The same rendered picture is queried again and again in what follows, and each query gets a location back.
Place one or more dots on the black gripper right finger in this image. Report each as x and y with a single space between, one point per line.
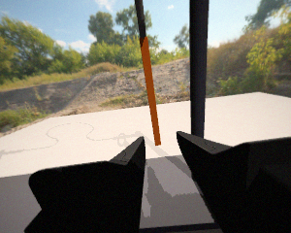
228 175

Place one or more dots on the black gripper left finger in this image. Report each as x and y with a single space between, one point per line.
119 182

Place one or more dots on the orange bar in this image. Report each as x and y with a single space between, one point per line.
147 69

